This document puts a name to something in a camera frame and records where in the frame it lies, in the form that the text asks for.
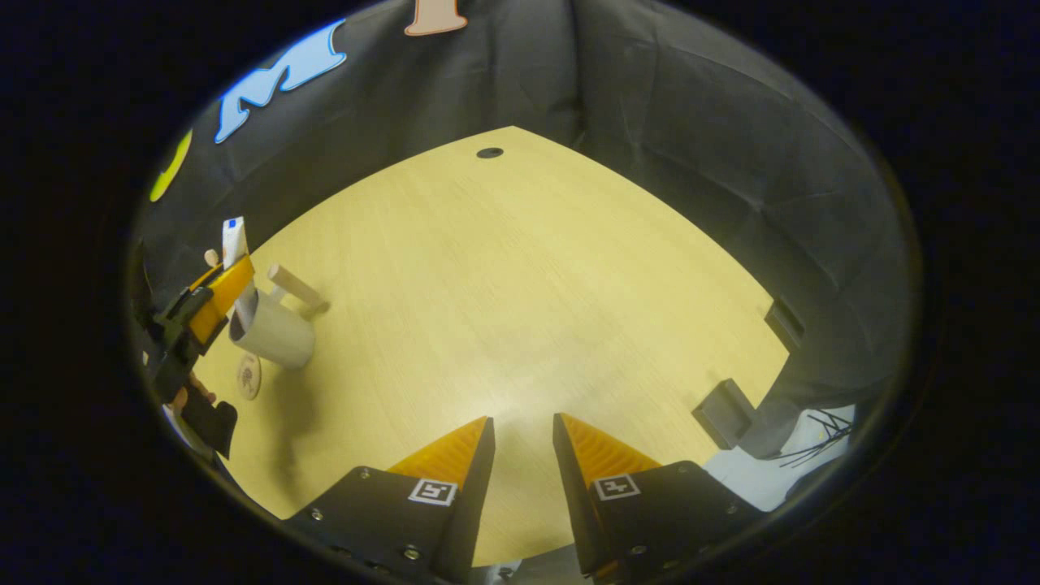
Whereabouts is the tangle of black cables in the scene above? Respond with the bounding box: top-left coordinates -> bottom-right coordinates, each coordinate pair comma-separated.
776,409 -> 854,468

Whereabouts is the white toothpaste tube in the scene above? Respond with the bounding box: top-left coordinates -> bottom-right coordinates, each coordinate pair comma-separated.
222,217 -> 261,322

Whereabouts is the white cup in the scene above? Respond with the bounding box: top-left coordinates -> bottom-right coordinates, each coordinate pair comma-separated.
229,264 -> 330,371

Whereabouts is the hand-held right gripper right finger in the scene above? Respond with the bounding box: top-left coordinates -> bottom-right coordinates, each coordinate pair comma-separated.
552,412 -> 766,584

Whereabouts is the black desk edge bracket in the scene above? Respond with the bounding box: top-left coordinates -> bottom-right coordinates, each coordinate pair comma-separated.
764,297 -> 805,354
692,378 -> 756,450

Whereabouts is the wooden desktop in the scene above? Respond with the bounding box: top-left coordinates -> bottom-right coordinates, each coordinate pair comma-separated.
191,125 -> 791,568

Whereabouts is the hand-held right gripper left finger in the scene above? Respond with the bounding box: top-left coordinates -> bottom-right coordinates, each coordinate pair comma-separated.
284,416 -> 496,584

